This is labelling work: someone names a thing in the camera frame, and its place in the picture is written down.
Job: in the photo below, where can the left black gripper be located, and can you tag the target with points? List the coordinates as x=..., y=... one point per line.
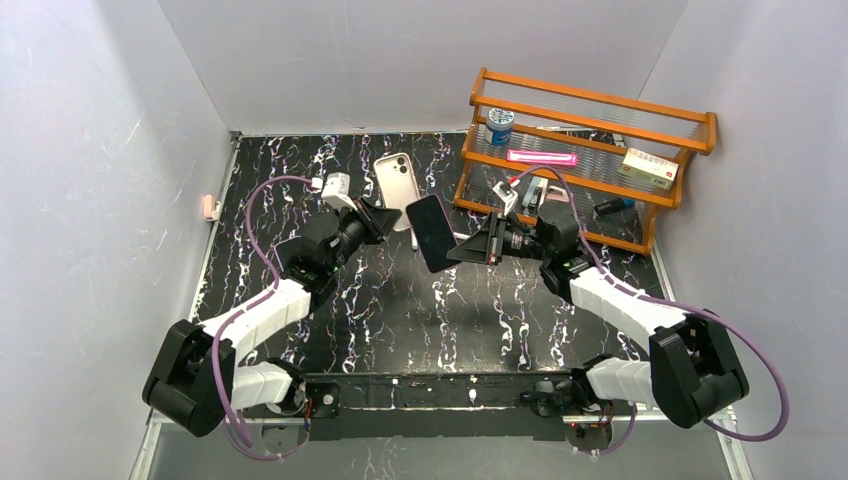
x=367, y=223

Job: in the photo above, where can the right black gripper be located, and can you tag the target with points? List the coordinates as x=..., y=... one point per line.
x=495, y=239

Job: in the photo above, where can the bare black phone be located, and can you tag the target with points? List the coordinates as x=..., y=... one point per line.
x=433, y=232

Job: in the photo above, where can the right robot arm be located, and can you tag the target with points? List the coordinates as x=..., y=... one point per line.
x=692, y=370

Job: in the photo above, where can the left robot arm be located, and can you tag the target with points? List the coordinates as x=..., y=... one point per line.
x=198, y=379

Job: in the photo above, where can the light blue stapler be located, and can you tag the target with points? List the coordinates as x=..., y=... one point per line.
x=534, y=196

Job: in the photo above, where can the orange wooden shelf rack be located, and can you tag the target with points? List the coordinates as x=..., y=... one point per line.
x=599, y=128

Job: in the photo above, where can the blue white round jar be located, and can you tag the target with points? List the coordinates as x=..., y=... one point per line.
x=499, y=126

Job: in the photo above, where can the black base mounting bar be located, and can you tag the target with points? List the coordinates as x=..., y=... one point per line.
x=451, y=405

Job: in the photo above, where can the white red small box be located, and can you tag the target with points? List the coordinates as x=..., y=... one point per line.
x=658, y=172

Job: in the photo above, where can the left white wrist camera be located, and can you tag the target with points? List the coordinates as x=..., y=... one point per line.
x=334, y=190

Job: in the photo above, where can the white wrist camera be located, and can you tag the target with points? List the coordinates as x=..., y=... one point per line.
x=334, y=190
x=507, y=193

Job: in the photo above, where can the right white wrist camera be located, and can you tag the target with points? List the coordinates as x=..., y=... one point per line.
x=507, y=193

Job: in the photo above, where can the pink wall clip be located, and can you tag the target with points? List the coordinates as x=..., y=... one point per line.
x=210, y=208

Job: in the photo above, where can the aluminium frame rail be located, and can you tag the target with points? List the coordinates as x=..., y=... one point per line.
x=684, y=403

